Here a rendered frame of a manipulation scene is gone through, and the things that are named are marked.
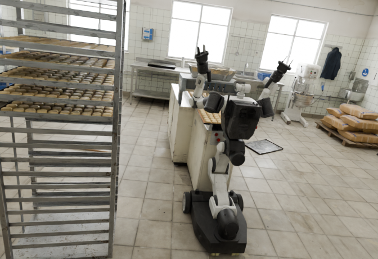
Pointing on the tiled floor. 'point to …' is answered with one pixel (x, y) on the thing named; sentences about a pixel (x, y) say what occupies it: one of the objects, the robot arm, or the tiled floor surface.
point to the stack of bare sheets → (262, 146)
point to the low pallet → (346, 138)
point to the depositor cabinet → (179, 127)
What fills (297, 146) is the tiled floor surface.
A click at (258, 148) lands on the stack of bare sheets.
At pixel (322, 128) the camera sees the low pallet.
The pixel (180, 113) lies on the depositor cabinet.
